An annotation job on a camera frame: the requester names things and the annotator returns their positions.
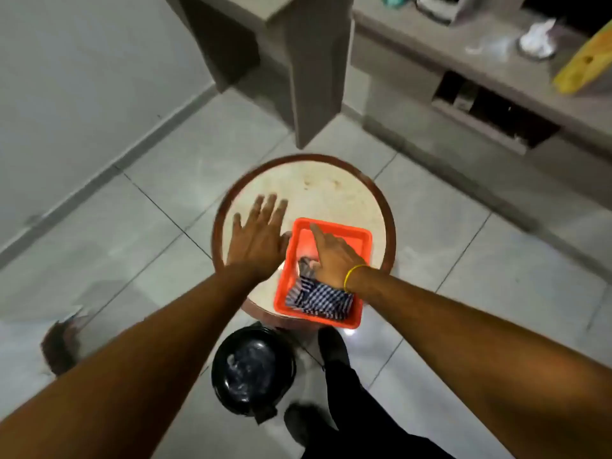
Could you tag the person's left hand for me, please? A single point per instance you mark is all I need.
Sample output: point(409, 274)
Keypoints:
point(258, 248)

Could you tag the grey low cabinet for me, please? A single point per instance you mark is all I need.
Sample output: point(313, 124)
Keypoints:
point(430, 57)

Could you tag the person's black shoe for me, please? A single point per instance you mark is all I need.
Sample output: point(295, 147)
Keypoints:
point(333, 346)
point(303, 423)

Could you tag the orange plastic tray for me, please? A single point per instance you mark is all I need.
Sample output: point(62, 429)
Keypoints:
point(354, 239)

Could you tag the grey desk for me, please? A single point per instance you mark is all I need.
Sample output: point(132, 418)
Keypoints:
point(311, 57)

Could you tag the person's left forearm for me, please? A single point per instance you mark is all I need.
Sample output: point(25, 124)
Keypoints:
point(124, 377)

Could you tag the person's black trousers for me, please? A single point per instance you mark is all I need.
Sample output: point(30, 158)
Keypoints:
point(363, 415)

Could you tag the brown broom head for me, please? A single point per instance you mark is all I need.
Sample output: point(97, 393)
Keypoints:
point(60, 346)

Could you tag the white crumpled tissue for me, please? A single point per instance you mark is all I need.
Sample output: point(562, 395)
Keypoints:
point(538, 38)

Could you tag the yellow plastic bag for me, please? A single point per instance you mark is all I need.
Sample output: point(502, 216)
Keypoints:
point(585, 62)

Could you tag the white appliance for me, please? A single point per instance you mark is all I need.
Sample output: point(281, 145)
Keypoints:
point(442, 7)

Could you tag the clear plastic wrapper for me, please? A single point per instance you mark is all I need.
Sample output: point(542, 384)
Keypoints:
point(492, 46)

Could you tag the person's right forearm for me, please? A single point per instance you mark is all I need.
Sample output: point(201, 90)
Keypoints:
point(492, 363)

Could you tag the black pedal trash bin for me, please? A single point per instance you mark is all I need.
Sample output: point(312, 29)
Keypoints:
point(253, 370)

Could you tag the small grey box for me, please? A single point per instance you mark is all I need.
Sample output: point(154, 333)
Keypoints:
point(466, 96)

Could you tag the person's right thumb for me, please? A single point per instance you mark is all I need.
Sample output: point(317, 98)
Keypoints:
point(313, 271)

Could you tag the round brown-rimmed table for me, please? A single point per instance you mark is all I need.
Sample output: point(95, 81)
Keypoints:
point(325, 188)

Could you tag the person's left little finger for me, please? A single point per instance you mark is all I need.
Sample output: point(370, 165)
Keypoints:
point(236, 224)

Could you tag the yellow wristband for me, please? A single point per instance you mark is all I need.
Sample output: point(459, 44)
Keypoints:
point(350, 274)

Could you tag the person's left thumb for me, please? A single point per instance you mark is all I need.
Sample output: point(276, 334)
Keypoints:
point(287, 242)

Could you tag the blue white checked cloth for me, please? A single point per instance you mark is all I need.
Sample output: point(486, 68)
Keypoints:
point(325, 301)

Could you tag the person's left middle finger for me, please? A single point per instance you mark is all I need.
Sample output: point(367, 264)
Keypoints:
point(269, 210)

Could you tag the person's right hand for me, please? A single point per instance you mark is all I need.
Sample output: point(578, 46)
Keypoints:
point(337, 265)

